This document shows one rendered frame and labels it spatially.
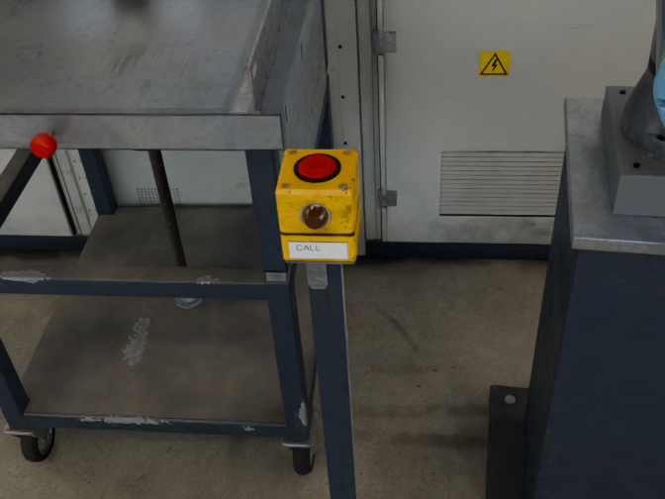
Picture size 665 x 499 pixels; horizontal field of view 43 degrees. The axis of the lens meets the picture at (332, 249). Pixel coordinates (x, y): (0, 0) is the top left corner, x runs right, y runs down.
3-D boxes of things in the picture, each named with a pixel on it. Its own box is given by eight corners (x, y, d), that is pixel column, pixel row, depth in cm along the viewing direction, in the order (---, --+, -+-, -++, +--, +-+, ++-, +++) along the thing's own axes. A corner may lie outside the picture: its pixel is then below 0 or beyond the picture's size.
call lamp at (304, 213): (331, 237, 87) (329, 211, 84) (298, 236, 87) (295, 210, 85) (332, 228, 88) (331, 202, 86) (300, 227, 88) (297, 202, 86)
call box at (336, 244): (355, 266, 91) (352, 191, 84) (283, 264, 92) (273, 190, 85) (360, 219, 97) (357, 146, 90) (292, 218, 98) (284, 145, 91)
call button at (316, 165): (334, 188, 87) (333, 175, 86) (296, 187, 87) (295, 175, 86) (338, 165, 90) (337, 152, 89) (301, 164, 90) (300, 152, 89)
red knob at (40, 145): (54, 161, 109) (47, 141, 107) (31, 161, 109) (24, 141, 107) (66, 142, 112) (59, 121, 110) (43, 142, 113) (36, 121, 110)
